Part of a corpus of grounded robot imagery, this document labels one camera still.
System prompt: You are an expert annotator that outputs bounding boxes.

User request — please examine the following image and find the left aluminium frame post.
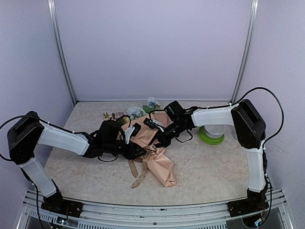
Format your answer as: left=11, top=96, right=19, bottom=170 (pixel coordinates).
left=48, top=0, right=78, bottom=106

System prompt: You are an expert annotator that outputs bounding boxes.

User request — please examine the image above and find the light blue cup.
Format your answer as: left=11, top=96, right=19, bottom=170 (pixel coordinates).
left=232, top=131, right=238, bottom=141

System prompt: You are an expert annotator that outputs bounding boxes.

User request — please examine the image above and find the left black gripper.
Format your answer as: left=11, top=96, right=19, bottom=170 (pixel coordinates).
left=104, top=140, right=147, bottom=160

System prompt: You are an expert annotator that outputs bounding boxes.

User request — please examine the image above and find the green plate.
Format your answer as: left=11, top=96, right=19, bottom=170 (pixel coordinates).
left=198, top=127, right=225, bottom=145

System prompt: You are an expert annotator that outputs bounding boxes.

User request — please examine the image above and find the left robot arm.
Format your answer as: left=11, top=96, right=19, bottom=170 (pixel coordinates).
left=7, top=111, right=146, bottom=212

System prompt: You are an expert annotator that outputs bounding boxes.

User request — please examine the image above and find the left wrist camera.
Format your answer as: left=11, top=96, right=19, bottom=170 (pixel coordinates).
left=124, top=123, right=141, bottom=144

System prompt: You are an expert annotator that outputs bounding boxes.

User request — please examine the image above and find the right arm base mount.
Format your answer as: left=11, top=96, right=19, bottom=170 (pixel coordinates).
left=227, top=186, right=269, bottom=217

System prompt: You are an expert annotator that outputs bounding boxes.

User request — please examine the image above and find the front aluminium rail base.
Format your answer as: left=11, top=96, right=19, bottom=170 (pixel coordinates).
left=16, top=188, right=294, bottom=229

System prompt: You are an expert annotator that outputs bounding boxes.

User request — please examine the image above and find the pink wrapping paper sheet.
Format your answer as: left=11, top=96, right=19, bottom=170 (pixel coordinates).
left=129, top=115, right=176, bottom=188

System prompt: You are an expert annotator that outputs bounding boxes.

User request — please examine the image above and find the white ceramic bowl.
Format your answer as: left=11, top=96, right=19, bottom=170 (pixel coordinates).
left=204, top=125, right=226, bottom=139

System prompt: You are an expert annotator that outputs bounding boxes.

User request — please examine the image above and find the right aluminium frame post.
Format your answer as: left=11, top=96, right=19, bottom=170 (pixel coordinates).
left=230, top=0, right=259, bottom=103

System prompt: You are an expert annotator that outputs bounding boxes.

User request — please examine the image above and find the tan ribbon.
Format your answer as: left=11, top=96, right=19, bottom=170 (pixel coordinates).
left=128, top=145, right=167, bottom=189

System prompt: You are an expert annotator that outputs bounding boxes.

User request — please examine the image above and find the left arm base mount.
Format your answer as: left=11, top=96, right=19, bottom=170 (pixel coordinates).
left=41, top=180, right=83, bottom=218

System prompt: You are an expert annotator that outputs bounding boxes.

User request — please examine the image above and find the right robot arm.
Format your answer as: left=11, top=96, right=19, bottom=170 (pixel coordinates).
left=154, top=99, right=268, bottom=212

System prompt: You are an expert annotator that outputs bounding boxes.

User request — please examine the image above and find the pink rose stem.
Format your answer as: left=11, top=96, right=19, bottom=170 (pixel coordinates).
left=103, top=112, right=125, bottom=123

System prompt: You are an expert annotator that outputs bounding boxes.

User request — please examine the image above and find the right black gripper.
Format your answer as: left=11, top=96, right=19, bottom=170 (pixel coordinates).
left=148, top=120, right=187, bottom=147

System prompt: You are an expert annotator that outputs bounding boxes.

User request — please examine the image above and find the aluminium frame post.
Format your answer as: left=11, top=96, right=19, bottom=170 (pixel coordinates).
left=230, top=0, right=259, bottom=103
left=48, top=0, right=78, bottom=106

